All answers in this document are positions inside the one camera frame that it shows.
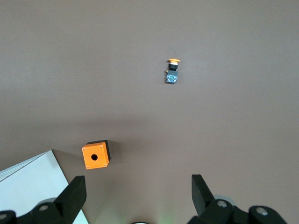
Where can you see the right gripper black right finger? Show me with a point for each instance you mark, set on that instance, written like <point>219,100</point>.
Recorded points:
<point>201,196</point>

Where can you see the orange mushroom push button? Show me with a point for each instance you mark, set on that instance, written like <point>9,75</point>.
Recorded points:
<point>172,78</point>

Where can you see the white drawer cabinet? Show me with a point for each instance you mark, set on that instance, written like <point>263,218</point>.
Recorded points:
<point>28,182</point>

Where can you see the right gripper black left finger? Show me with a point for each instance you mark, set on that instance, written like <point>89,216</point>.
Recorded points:
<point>72,196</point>

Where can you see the orange box with hole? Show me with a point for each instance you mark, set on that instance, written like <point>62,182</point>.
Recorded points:
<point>90,161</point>

